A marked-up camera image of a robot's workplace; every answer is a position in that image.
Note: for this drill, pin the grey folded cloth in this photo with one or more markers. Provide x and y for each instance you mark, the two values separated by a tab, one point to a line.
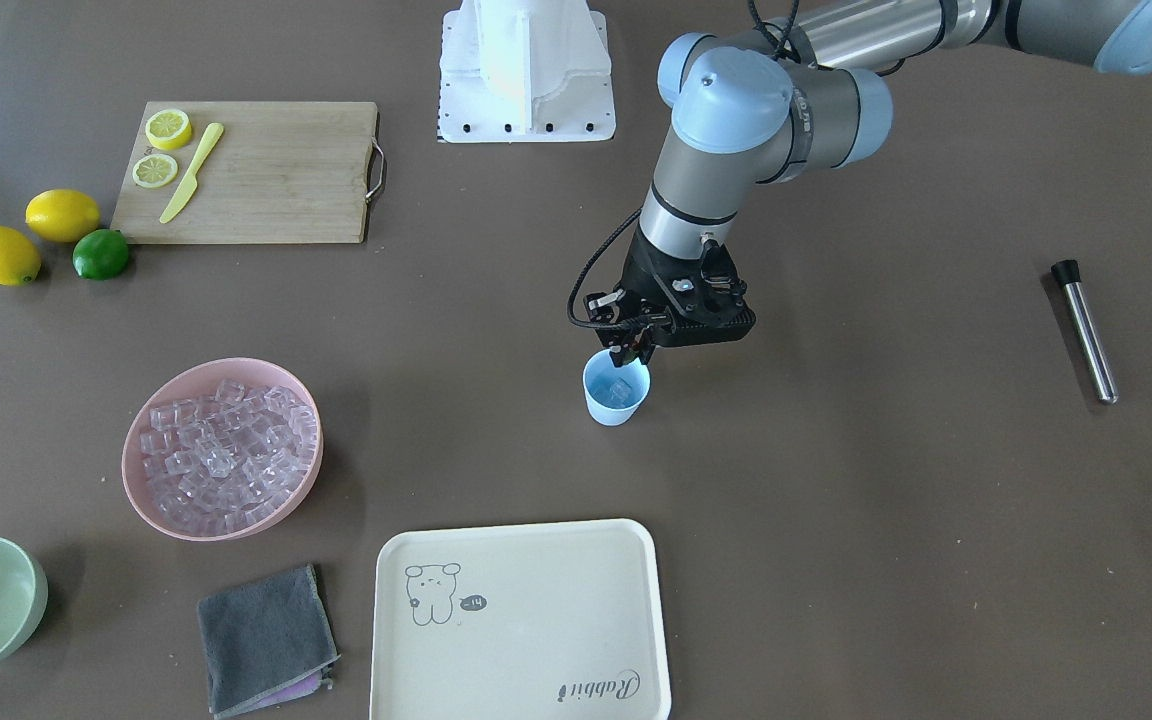
266	642

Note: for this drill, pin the steel muddler black tip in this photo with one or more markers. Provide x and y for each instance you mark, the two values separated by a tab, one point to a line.
1068	277

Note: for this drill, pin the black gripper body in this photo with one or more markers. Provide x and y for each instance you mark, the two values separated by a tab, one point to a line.
639	281

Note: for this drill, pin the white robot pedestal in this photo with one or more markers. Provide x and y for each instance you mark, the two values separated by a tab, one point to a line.
525	72

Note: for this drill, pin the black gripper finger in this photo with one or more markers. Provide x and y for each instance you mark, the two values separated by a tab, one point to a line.
625	352
644	347

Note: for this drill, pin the wooden cutting board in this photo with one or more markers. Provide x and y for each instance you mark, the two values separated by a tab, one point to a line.
282	172

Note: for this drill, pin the pink bowl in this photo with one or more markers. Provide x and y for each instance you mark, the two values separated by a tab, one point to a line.
223	451

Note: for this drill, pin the green lime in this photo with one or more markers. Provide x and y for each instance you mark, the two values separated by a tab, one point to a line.
101	255

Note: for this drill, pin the light blue plastic cup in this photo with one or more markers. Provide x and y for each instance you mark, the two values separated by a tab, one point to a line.
599	371

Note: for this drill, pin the lemon slice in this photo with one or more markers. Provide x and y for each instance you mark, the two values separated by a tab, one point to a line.
154	171

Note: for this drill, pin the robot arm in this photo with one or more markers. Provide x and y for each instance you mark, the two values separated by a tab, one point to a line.
793	95

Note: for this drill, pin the yellow lemon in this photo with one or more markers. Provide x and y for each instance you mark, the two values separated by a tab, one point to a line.
20	260
63	215

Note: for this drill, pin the lemon half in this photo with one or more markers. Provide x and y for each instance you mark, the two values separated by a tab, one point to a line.
168	129

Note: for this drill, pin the yellow plastic knife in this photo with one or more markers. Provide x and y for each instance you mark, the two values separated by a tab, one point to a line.
188	184

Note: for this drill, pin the ice cube in cup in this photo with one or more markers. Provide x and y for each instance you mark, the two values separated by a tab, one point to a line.
619	394

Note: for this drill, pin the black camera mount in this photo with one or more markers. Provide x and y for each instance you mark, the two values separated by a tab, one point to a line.
706	299

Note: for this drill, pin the cream rabbit tray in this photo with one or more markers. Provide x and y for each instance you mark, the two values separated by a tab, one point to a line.
535	621

